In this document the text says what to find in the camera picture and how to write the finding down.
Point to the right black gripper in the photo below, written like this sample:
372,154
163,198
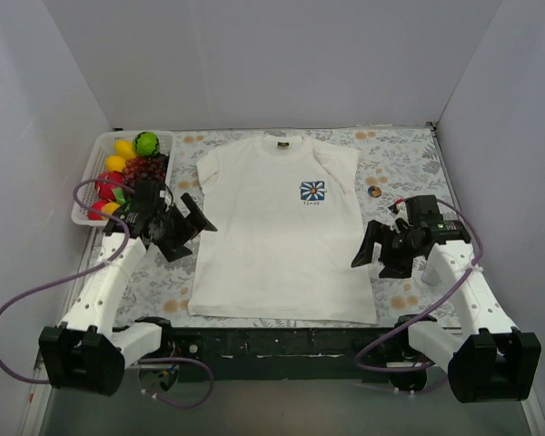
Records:
386,245

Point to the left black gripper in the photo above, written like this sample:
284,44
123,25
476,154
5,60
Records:
175,228

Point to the white t-shirt with flower print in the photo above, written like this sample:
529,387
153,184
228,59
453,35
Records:
287,225

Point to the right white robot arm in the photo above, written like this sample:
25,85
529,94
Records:
466,333

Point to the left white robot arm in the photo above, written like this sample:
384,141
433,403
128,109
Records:
100,290

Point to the round blue yellow brooch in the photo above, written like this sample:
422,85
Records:
374,191

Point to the white bottle with black cap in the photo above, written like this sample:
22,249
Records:
437,271

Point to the purple toy grape bunch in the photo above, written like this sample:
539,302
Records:
152,168

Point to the red toy dragon fruit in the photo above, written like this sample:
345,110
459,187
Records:
109,186

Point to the red yellow toy mango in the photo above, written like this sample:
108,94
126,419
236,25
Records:
99,210

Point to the green toy watermelon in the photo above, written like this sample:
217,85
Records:
146,144

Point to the yellow toy lemon lower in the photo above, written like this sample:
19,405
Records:
115,163

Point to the yellow toy lemon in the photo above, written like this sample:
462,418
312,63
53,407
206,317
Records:
115,163
125,149

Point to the yellow toy lemon upper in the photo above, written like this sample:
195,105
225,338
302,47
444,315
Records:
125,149

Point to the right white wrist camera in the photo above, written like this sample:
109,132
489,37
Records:
399,214

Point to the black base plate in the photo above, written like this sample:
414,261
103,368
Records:
274,354

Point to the aluminium frame rail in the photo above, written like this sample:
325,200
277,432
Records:
480,367

